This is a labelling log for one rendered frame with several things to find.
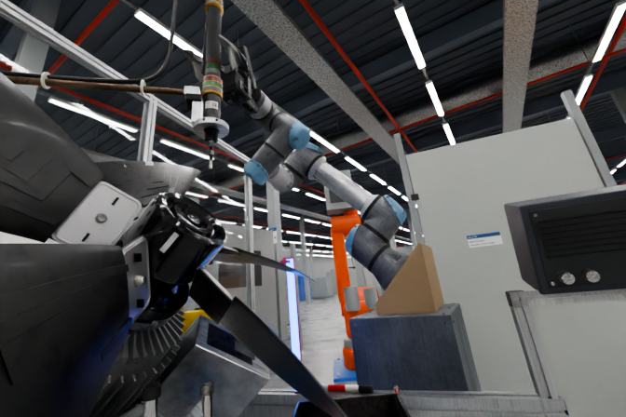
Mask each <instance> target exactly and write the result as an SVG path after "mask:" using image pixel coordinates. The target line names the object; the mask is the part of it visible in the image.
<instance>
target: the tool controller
mask: <svg viewBox="0 0 626 417"><path fill-rule="evenodd" d="M504 209H505V212H506V216H507V220H508V224H509V228H510V235H511V239H512V243H513V246H514V250H515V254H516V258H517V262H518V265H519V269H520V273H521V277H522V280H523V281H524V282H526V283H527V284H528V285H530V286H531V287H532V288H533V289H537V290H538V291H539V293H540V294H543V295H545V294H557V293H570V292H582V291H596V290H608V289H626V184H623V185H618V186H611V187H606V188H600V189H594V190H588V191H582V192H576V193H571V194H564V195H554V196H548V197H541V198H536V199H530V200H525V201H518V202H512V203H507V204H505V205H504Z"/></svg>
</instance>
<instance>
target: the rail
mask: <svg viewBox="0 0 626 417"><path fill-rule="evenodd" d="M327 392H328V393H329V394H330V396H331V397H332V398H344V397H365V396H376V395H386V394H396V393H395V392H394V391H393V390H374V392H373V393H360V392H359V393H354V392H329V391H327ZM399 395H400V398H401V400H402V402H403V404H404V406H405V408H406V409H407V410H408V412H409V414H410V416H411V417H569V414H568V411H567V408H566V405H565V401H564V400H563V399H562V398H561V397H559V399H550V398H549V399H546V398H540V397H539V396H538V395H537V394H536V392H483V391H411V390H400V391H399ZM298 401H299V402H301V401H309V400H308V399H306V398H305V397H303V396H302V395H301V394H295V393H294V389H267V388H262V389H261V390H260V392H259V393H258V394H257V395H256V396H255V397H254V398H253V400H252V401H251V402H250V403H249V404H248V406H247V407H246V408H245V409H244V410H243V411H242V412H241V414H240V415H239V416H238V417H293V413H294V410H295V407H296V403H297V402H298Z"/></svg>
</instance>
